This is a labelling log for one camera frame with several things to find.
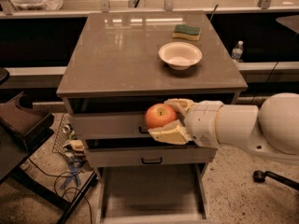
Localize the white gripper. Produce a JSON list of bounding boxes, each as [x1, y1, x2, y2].
[[148, 98, 223, 148]]

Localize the red apple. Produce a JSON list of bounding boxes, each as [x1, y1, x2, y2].
[[145, 104, 177, 129]]

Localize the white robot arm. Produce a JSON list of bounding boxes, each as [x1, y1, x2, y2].
[[149, 92, 299, 166]]

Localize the middle grey drawer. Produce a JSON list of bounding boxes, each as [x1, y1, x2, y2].
[[85, 145, 216, 167]]

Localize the grey drawer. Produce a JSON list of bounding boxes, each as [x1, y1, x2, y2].
[[85, 145, 216, 167], [68, 108, 235, 140]]

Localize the open bottom drawer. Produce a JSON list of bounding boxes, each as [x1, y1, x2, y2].
[[95, 164, 210, 224]]

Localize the grey drawer cabinet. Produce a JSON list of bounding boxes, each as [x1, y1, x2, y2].
[[56, 10, 249, 179]]

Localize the top grey drawer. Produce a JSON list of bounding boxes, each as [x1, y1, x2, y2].
[[68, 108, 235, 140]]

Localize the white bowl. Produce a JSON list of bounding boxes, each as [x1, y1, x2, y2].
[[158, 42, 203, 70]]

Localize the green yellow sponge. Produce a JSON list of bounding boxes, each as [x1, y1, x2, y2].
[[172, 24, 201, 41]]

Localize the clear water bottle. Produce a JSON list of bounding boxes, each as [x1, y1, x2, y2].
[[231, 40, 244, 63]]

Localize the black chair leg caster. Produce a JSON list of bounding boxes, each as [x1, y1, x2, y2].
[[252, 170, 299, 191]]

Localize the dark brown side table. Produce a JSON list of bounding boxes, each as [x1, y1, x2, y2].
[[0, 92, 96, 224]]

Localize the wire mesh basket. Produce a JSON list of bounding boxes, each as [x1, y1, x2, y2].
[[52, 114, 73, 155]]

